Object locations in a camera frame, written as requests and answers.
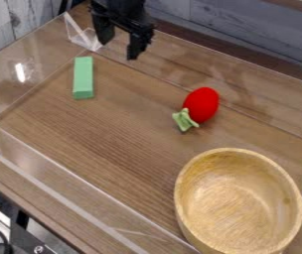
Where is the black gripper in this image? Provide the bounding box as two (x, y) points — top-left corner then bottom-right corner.
(90, 0), (156, 61)

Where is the red plush strawberry toy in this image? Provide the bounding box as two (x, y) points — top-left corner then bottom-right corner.
(173, 87), (221, 132)

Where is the green rectangular block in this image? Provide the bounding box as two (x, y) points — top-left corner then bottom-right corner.
(74, 57), (94, 99)

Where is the wooden bowl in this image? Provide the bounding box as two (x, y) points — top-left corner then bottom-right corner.
(174, 148), (302, 254)

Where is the clear acrylic corner bracket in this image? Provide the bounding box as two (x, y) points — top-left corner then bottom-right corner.
(65, 13), (102, 52)

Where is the clear acrylic tray wall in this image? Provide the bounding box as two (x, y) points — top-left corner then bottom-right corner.
(0, 17), (302, 254)

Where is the black table frame bracket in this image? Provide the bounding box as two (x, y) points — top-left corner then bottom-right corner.
(11, 210), (58, 254)

